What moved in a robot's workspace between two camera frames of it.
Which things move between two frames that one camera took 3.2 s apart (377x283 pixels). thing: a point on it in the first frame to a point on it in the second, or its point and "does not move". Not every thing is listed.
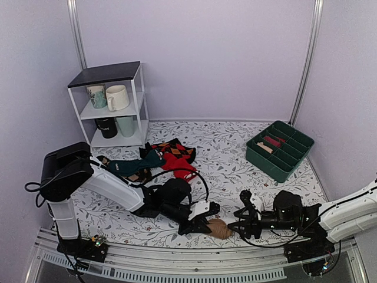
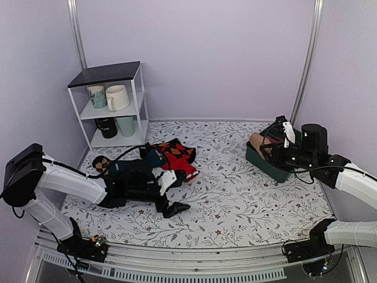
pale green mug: x=126 y=125 does not move
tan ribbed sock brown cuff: x=219 y=229 to x=256 y=140
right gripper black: x=250 y=227 to x=277 y=158
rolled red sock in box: x=277 y=142 does not move
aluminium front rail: x=248 y=265 does not move
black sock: x=144 y=151 does not move
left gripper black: x=198 y=223 to x=172 y=210
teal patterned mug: x=98 y=94 does not move
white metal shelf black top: x=110 y=102 does not move
